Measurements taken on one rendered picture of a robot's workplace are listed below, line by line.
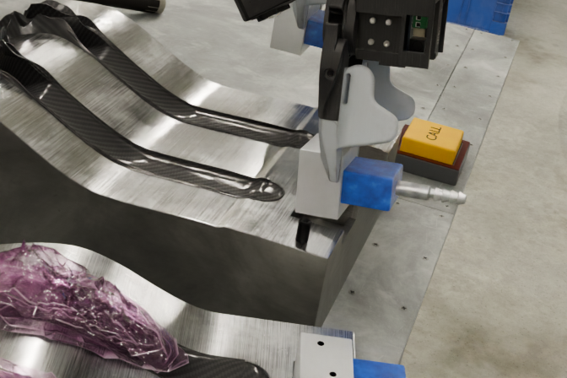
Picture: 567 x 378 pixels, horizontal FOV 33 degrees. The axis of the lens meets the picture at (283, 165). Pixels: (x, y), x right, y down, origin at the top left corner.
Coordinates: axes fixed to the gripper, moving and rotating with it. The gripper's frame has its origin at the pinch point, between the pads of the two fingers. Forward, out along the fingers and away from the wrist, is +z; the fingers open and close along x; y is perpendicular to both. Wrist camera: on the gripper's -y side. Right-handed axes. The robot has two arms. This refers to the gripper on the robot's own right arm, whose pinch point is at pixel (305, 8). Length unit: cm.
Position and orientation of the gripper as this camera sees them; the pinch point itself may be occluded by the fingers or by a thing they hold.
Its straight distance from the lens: 106.4
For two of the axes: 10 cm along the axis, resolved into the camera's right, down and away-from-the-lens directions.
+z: -1.5, 8.7, 4.7
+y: 9.4, 2.8, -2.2
